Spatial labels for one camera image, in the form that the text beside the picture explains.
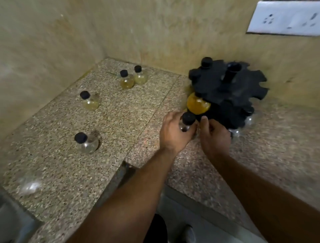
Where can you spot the yellow liquid small bottle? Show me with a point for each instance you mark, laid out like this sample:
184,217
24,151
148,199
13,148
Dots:
127,82
90,104
207,62
141,77

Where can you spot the person's right white shoe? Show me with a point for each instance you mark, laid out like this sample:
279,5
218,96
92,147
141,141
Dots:
189,234

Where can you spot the black rotating bottle rack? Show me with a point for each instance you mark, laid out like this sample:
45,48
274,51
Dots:
235,95

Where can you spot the person's left hand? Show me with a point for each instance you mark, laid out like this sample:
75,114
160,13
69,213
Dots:
172,135

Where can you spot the person's black trousers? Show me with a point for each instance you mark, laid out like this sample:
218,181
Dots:
156,230

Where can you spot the person's right forearm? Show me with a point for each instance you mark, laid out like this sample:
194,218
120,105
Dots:
265,205

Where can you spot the person's right hand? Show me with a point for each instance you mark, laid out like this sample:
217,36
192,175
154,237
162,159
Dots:
215,140

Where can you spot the person's left forearm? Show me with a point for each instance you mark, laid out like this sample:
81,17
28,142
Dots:
125,207

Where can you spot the wide white switchboard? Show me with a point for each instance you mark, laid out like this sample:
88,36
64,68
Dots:
287,20

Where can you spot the clear small bottle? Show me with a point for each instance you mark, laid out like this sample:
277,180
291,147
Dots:
250,120
188,118
235,134
88,145

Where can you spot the orange liquid small bottle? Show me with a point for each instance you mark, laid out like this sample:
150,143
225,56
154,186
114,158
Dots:
198,105

